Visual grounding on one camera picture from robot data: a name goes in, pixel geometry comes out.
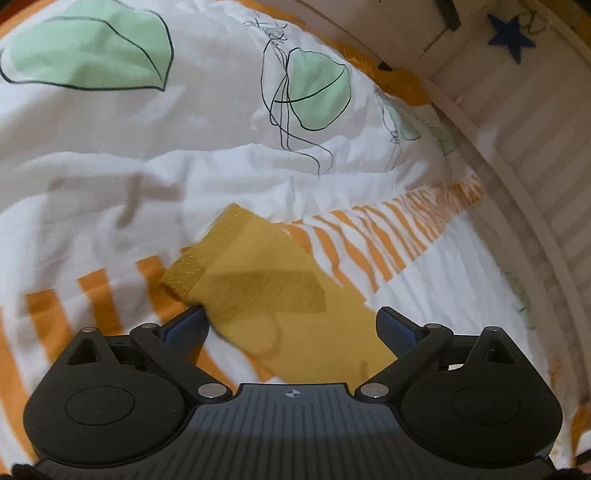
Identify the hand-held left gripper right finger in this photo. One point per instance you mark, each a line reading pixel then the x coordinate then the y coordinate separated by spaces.
pixel 398 330

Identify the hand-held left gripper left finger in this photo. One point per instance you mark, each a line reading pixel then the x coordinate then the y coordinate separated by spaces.
pixel 190 328

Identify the mustard yellow small garment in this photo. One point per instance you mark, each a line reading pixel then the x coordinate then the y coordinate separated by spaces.
pixel 300 295

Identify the white leaf-print blanket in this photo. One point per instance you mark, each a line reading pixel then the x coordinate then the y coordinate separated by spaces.
pixel 152 175

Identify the blue star sticker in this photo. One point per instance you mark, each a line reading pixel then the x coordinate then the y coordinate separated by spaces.
pixel 510 36

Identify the dark wall fixture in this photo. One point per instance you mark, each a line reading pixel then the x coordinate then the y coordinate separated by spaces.
pixel 449 14

